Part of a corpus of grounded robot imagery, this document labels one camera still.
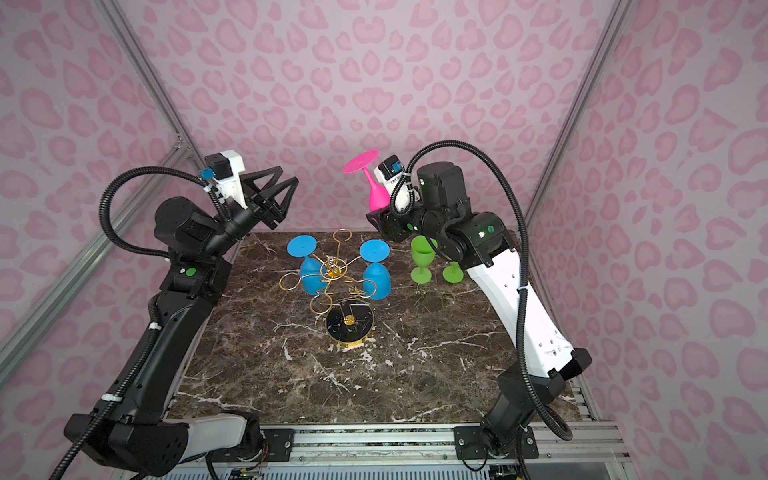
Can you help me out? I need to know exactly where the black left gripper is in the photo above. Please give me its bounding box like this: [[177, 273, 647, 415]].
[[204, 167, 296, 265]]

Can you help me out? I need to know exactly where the pink wine glass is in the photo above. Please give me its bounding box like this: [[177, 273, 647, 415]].
[[342, 150, 390, 212]]

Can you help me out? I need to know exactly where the green wine glass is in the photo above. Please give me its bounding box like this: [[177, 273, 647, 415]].
[[411, 235, 436, 285], [442, 261, 465, 284]]

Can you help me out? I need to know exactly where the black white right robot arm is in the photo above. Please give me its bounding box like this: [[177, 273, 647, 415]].
[[367, 162, 592, 459]]

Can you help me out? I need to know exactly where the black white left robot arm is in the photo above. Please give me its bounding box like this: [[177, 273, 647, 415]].
[[51, 166, 299, 479]]

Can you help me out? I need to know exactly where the blue wine glass rear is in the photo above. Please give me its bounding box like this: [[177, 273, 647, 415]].
[[360, 240, 392, 300]]

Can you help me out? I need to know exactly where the blue wine glass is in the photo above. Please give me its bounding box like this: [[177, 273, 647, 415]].
[[287, 235, 326, 296], [360, 240, 392, 300]]

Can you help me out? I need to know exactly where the blue wine glass front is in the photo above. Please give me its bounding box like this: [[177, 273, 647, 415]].
[[287, 235, 326, 296]]

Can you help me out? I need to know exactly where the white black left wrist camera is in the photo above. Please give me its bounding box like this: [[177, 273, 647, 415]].
[[201, 150, 246, 209]]

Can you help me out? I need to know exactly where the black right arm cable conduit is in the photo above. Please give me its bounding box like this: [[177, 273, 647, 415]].
[[389, 140, 574, 442]]

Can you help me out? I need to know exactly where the aluminium frame rail left wall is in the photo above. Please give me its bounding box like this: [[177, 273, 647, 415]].
[[1, 177, 165, 385]]

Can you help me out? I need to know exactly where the aluminium frame corner post left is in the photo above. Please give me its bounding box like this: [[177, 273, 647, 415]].
[[93, 1, 207, 171]]

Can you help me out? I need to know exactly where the aluminium frame corner post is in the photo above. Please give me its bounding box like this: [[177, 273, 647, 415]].
[[93, 1, 207, 171], [518, 0, 637, 235]]

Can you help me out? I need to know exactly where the gold wire wine glass rack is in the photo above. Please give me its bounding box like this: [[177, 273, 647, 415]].
[[278, 229, 381, 349]]

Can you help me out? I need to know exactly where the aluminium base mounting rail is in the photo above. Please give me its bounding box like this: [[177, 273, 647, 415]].
[[116, 422, 631, 480]]

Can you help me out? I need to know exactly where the aluminium frame corner post right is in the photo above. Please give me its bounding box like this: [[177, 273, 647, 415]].
[[518, 0, 637, 235]]

